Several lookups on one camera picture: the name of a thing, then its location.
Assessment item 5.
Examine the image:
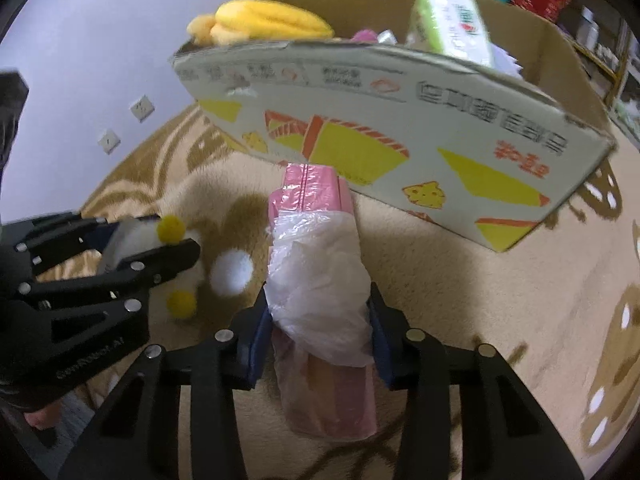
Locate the white fluffy pompom plush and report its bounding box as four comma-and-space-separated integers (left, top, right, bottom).
98, 214, 254, 324

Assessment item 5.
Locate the upper wall socket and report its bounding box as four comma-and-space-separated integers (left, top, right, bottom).
129, 96, 155, 122

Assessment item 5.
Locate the white haired plush doll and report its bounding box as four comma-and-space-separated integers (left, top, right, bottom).
490, 44, 523, 79

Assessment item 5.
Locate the pink plastic pack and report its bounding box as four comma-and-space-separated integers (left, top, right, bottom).
265, 164, 378, 441

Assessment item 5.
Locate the green tissue pack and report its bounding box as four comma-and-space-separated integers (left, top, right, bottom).
406, 0, 494, 67

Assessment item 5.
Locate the pink plush bear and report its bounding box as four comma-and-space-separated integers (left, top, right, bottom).
350, 29, 378, 44

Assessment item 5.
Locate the wooden bookshelf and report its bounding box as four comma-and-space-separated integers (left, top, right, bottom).
555, 0, 632, 110

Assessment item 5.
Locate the wall socket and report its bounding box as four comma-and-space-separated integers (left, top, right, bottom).
98, 129, 120, 155
129, 96, 155, 122

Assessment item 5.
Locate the open cardboard box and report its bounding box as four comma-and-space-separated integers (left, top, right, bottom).
171, 0, 615, 252

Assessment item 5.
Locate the beige butterfly pattern rug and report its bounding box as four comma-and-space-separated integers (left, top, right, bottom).
81, 107, 639, 476

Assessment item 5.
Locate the lower wall socket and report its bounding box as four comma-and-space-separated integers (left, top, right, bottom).
98, 129, 120, 155

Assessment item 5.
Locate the yellow plush toy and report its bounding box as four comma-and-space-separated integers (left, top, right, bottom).
186, 0, 335, 47

